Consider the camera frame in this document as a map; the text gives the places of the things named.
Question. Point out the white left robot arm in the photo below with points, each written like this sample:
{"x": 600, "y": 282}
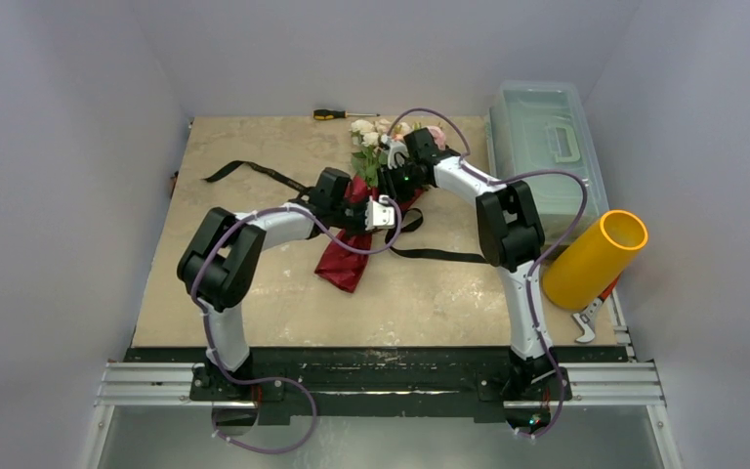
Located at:
{"x": 220, "y": 262}

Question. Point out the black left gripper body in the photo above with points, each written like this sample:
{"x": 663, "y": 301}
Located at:
{"x": 350, "y": 217}

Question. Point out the yellow black screwdriver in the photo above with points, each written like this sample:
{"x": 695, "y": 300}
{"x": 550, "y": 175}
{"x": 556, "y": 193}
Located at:
{"x": 324, "y": 114}

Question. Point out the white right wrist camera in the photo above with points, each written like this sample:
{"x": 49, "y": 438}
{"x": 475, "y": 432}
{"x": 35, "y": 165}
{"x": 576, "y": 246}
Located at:
{"x": 396, "y": 152}

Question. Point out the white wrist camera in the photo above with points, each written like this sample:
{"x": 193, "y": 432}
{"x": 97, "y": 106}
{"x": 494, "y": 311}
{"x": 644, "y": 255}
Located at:
{"x": 380, "y": 213}
{"x": 396, "y": 152}

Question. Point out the red paper flower bouquet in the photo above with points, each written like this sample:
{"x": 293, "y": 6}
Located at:
{"x": 339, "y": 266}

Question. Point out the black table edge rail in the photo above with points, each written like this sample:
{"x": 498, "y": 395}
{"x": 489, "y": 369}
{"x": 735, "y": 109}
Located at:
{"x": 477, "y": 375}

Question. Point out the red handled pliers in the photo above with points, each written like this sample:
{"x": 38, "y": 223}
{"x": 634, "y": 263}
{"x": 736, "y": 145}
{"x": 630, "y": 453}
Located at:
{"x": 586, "y": 320}

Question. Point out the clear plastic storage box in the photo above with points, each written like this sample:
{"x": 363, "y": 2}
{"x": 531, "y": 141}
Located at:
{"x": 542, "y": 125}

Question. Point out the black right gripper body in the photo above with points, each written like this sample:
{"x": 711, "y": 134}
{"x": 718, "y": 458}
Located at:
{"x": 390, "y": 183}

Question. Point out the yellow cylinder vase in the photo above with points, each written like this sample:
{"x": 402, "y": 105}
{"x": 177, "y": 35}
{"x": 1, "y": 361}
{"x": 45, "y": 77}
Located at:
{"x": 594, "y": 260}

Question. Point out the black printed ribbon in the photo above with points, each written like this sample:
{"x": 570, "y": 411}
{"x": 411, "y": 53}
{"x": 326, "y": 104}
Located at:
{"x": 421, "y": 253}

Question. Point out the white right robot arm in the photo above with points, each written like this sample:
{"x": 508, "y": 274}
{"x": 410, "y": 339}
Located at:
{"x": 509, "y": 231}

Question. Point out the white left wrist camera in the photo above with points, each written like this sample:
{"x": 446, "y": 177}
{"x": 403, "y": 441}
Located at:
{"x": 380, "y": 213}

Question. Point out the aluminium frame rail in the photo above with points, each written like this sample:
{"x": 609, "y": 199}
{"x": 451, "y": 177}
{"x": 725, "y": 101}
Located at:
{"x": 167, "y": 384}

